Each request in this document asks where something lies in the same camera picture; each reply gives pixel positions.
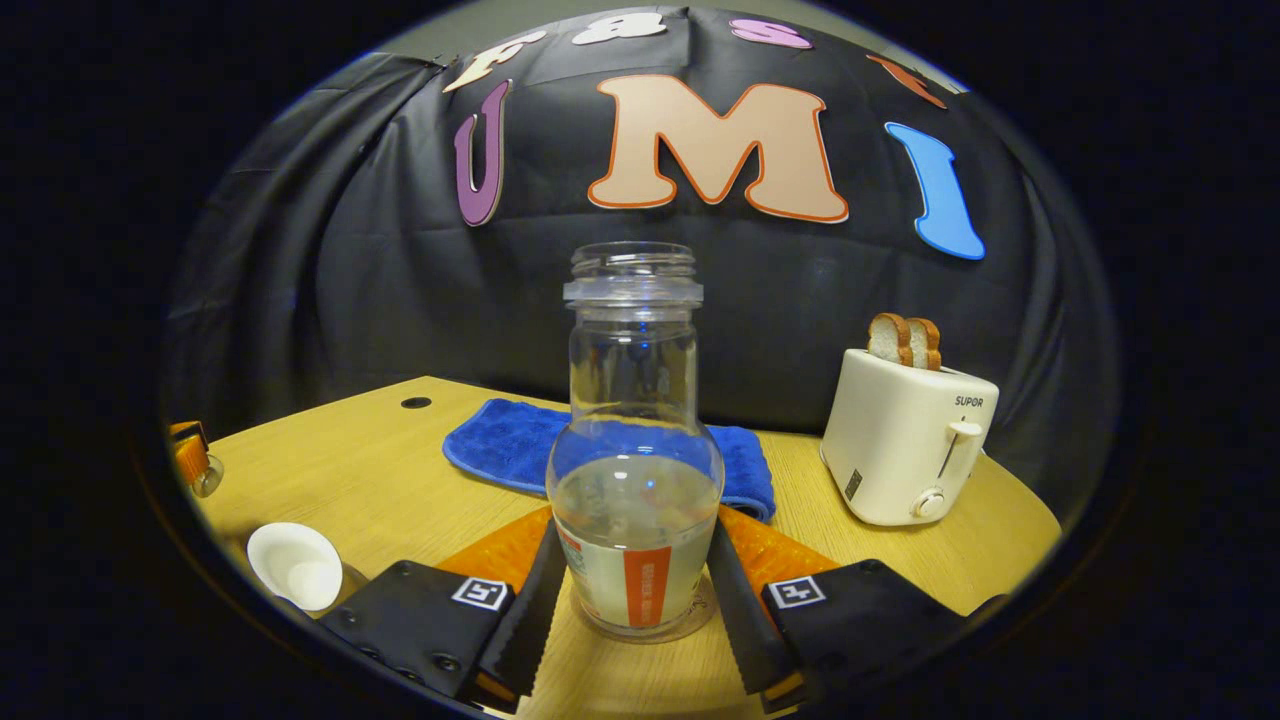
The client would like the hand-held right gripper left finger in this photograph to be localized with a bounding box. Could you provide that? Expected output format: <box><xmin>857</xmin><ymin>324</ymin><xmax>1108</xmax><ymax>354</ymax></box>
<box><xmin>325</xmin><ymin>505</ymin><xmax>569</xmax><ymax>713</ymax></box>

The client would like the clear glass water bottle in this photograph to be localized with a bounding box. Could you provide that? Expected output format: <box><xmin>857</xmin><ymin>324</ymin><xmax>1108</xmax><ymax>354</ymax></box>
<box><xmin>546</xmin><ymin>241</ymin><xmax>726</xmax><ymax>643</ymax></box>

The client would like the blue towel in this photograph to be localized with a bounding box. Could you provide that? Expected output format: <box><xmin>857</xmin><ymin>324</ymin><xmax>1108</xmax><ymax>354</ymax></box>
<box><xmin>443</xmin><ymin>398</ymin><xmax>777</xmax><ymax>523</ymax></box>

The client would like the white toaster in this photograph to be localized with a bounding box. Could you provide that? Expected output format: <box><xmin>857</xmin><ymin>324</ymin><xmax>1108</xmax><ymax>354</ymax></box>
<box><xmin>820</xmin><ymin>348</ymin><xmax>1000</xmax><ymax>527</ymax></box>

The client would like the black backdrop cloth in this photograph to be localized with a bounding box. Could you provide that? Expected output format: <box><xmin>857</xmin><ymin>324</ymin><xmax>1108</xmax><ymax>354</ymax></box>
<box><xmin>165</xmin><ymin>5</ymin><xmax>1121</xmax><ymax>521</ymax></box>

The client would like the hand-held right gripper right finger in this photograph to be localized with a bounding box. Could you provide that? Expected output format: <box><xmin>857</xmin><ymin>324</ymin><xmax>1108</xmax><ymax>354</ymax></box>
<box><xmin>705</xmin><ymin>505</ymin><xmax>1006</xmax><ymax>713</ymax></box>

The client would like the white teacup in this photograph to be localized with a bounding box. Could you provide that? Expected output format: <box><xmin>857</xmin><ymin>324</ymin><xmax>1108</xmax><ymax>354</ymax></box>
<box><xmin>247</xmin><ymin>522</ymin><xmax>344</xmax><ymax>613</ymax></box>

